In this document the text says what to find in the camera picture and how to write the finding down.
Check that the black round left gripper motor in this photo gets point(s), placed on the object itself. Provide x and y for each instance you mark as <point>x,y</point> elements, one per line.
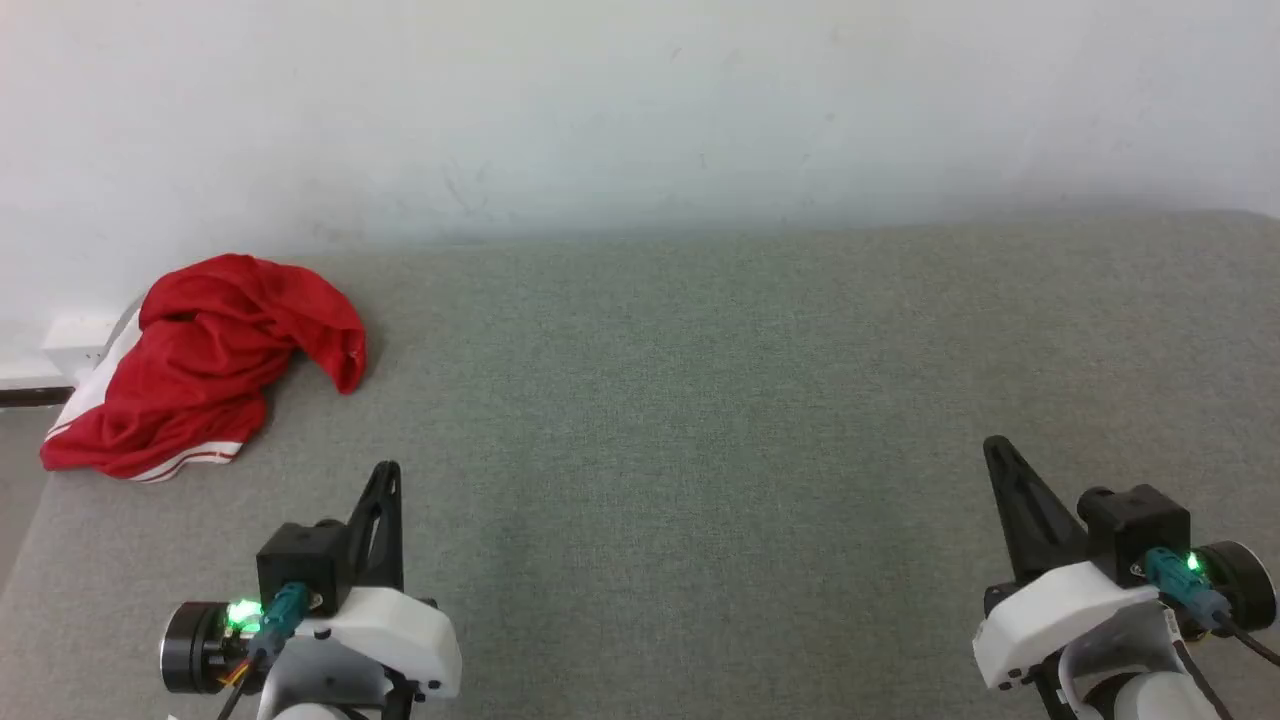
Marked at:
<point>190,645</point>

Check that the white wall socket box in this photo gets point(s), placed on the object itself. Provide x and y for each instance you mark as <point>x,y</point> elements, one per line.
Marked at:
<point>75,340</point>

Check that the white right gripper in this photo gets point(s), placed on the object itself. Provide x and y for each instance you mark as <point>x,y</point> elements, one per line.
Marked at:
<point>1060,610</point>

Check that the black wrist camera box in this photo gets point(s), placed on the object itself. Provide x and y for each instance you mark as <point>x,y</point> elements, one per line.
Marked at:
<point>1135,525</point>
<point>300,555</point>

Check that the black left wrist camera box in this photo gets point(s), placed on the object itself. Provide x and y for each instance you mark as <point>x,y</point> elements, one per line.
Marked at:
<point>300,555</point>

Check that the black round right gripper motor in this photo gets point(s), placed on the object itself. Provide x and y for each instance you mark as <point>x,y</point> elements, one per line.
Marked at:
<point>1240,585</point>

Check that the grey fabric sofa cushion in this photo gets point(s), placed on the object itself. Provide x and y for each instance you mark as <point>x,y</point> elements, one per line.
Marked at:
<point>650,400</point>

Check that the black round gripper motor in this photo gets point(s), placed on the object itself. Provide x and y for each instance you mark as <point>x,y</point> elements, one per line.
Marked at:
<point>190,645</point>
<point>1240,585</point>

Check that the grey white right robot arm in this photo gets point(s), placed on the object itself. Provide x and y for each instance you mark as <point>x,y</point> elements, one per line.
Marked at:
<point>1140,680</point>

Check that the red and white basketball jersey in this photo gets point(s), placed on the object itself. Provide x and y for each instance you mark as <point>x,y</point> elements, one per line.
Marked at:
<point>200,370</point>

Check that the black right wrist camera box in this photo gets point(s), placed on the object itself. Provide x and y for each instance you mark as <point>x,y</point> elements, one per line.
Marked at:
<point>1135,525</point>

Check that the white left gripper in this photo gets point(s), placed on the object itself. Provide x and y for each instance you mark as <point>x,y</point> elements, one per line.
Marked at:
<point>400,635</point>

